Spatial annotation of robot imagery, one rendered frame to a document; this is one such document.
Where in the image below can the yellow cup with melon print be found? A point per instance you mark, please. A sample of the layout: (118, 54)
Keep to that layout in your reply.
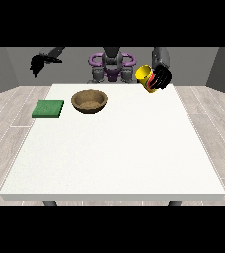
(144, 75)

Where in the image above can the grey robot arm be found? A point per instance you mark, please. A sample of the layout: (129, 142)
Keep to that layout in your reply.
(52, 52)
(160, 57)

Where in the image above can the green square pad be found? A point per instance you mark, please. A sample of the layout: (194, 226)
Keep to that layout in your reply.
(47, 108)

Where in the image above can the brown wooden bowl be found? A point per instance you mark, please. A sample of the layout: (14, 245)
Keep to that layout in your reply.
(89, 101)

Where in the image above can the grey robot trunk purple rings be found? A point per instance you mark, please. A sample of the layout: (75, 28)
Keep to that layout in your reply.
(111, 67)

